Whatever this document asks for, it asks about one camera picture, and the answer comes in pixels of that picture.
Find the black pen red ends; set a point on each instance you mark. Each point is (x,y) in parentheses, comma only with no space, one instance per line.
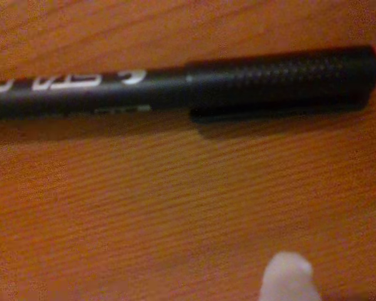
(238,81)

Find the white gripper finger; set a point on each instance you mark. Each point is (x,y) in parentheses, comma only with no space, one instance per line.
(288,279)

